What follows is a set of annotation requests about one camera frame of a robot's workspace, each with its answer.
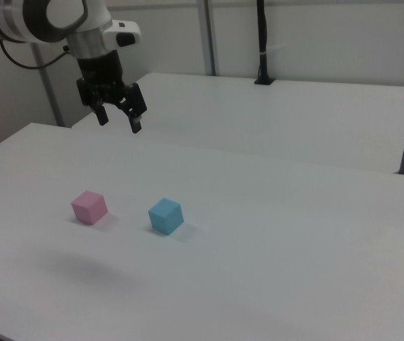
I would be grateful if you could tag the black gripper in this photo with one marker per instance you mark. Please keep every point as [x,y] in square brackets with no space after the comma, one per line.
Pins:
[100,78]

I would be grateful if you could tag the blue cube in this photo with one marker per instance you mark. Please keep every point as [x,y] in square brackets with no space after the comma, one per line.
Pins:
[164,216]

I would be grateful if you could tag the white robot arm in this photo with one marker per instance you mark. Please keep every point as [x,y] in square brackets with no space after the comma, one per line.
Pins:
[20,21]

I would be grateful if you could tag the pink cube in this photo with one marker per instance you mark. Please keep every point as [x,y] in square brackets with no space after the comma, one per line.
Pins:
[88,209]

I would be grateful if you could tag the white side table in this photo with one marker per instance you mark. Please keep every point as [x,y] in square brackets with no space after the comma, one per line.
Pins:
[258,120]

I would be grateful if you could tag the aluminium frame post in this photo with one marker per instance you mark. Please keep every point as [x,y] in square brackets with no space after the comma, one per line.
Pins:
[209,35]

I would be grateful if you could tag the tall black camera pole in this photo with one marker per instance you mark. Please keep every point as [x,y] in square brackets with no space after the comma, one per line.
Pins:
[261,35]

